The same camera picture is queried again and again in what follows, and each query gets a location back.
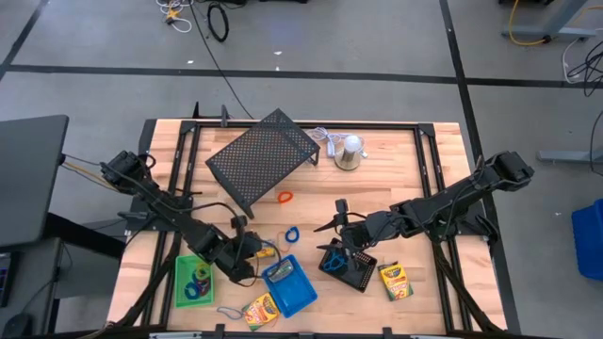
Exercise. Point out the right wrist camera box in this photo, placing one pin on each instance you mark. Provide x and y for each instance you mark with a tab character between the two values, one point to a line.
342	205

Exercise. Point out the black computer mouse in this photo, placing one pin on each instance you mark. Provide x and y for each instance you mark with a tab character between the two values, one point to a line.
16	326

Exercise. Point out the dark red coil wristband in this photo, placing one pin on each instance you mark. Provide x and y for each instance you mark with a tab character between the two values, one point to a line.
207	287

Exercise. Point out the green plastic tray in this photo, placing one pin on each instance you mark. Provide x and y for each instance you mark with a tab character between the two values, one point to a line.
182	270

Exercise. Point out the grey-blue rubber band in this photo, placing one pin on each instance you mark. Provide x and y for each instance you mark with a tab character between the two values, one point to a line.
221	309

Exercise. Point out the blue plastic slotted basket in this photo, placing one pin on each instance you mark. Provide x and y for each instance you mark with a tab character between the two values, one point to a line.
297	296

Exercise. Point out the dark grey desk top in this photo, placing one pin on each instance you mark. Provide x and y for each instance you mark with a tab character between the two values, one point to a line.
28	179

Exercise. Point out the black plastic slotted basket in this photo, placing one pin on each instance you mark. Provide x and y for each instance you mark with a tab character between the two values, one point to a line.
358	278

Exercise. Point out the table lamp with white bulb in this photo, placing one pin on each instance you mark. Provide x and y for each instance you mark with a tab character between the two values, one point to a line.
348	150

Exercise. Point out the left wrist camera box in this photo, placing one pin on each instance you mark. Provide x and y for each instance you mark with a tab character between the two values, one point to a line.
239	222

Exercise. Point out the yellow coil wristband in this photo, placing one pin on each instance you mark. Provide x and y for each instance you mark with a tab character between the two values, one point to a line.
197	272

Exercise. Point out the black aluminium rig frame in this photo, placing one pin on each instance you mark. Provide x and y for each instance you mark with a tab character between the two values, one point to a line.
386	126

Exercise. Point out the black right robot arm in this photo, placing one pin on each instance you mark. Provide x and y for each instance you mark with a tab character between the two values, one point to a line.
447	202

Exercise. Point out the teal rubber band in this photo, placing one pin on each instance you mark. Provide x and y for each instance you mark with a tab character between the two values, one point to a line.
335	258

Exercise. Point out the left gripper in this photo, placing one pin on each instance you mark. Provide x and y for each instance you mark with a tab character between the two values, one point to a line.
240	256

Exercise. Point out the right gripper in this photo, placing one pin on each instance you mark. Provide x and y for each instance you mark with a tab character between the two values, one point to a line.
372	228

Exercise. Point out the blue floor bin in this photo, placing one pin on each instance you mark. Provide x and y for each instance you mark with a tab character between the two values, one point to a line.
589	240

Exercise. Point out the black perforated metal riser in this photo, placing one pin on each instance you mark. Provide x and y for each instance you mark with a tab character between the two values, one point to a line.
259	160

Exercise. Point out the small grey box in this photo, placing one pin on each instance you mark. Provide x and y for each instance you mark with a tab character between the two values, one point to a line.
281	271

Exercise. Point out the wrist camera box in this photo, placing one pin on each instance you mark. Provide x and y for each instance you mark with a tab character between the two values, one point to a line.
342	205
239	222

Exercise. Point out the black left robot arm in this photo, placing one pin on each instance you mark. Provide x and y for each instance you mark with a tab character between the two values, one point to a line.
160	202

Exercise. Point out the small yellow object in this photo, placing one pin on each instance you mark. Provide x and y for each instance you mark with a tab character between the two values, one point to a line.
266	253

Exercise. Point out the red-orange coil wristband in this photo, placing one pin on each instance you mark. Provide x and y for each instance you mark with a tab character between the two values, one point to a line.
280	197

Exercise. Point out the black keyboard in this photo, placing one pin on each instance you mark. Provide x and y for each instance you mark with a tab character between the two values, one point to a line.
4	282

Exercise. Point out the blue coil wristband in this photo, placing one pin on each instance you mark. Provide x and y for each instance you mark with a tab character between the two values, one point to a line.
187	291
286	234

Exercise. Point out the orange rubber band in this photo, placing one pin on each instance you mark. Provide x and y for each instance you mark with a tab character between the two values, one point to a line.
278	242

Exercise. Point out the grey desk foot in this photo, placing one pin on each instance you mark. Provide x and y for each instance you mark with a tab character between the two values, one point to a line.
570	156
565	33

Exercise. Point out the yellow green crayon box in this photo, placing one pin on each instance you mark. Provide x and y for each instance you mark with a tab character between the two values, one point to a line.
261	311
395	282

